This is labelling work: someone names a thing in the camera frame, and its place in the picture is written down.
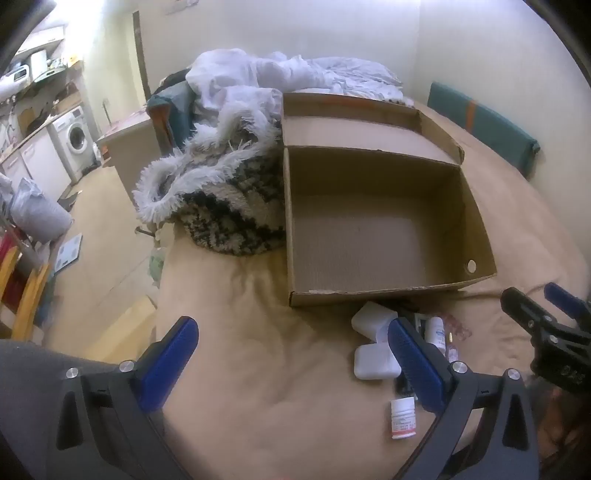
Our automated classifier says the white kitchen cabinet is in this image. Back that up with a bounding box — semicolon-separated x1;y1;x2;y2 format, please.
0;127;72;199

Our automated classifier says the white charger adapter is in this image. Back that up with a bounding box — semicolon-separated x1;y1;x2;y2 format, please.
352;301;399;343

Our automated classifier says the white pill bottle red label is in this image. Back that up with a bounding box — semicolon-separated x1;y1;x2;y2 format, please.
390;399;416;439

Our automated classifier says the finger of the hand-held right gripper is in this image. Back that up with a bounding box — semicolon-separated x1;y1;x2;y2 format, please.
501;287;557;343
543;282;591;334

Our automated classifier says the white washing machine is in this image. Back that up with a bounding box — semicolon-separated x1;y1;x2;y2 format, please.
52;105;99;178

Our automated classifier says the yellow wooden chair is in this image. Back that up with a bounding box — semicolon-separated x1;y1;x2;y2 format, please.
0;240;54;342

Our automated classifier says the teal armchair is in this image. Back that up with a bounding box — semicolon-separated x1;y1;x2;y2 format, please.
147;69;197;148

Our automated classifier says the teal cushion orange stripe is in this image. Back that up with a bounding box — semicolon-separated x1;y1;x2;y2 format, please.
427;82;541;178

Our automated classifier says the small white bottle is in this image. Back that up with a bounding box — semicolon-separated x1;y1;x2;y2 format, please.
425;316;447;355

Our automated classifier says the black and white shaggy rug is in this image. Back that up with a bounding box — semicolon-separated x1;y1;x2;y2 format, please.
133;88;287;257

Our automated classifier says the brown cardboard box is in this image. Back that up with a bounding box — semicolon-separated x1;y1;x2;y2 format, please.
281;92;498;308

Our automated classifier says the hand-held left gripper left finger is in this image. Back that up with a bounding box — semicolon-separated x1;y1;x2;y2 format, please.
55;316;199;480

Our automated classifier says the grey stuffed bag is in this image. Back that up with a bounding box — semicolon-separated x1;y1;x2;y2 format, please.
9;178;75;243

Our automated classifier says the person's right forearm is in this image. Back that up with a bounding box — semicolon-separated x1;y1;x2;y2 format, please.
538;385;591;464

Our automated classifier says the white rounded plastic case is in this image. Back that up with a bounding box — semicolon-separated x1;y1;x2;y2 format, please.
354;343;402;380

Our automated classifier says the white duvet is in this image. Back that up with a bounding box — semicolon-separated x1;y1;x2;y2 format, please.
187;50;404;125

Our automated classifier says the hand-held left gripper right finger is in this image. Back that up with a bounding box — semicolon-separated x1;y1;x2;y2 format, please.
388;318;540;480

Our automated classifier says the clear pink hair clip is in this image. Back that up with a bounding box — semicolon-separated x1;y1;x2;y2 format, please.
442;314;472;342

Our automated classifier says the beige bedside cabinet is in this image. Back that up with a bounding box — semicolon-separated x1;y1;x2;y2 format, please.
96;113;176;204

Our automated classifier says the white bathroom scale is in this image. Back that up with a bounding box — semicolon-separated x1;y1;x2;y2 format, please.
53;233;84;273

